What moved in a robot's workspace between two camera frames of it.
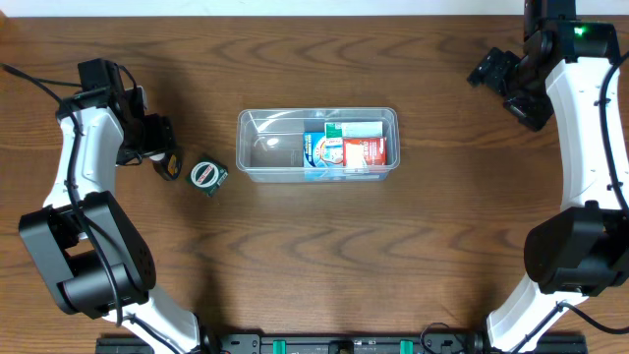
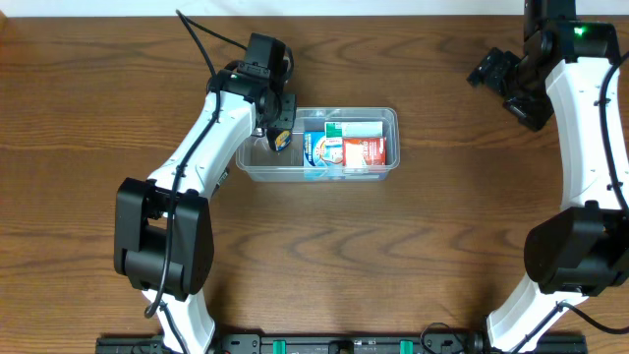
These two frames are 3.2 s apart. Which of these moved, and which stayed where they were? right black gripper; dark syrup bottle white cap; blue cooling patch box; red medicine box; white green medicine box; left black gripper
Moved: dark syrup bottle white cap; left black gripper
Stayed: right black gripper; blue cooling patch box; red medicine box; white green medicine box
